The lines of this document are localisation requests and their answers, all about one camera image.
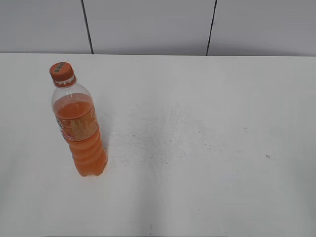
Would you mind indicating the orange bottle cap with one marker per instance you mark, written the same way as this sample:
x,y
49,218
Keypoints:
x,y
61,71

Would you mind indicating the orange drink plastic bottle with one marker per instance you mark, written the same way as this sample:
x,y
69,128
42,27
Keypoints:
x,y
75,114

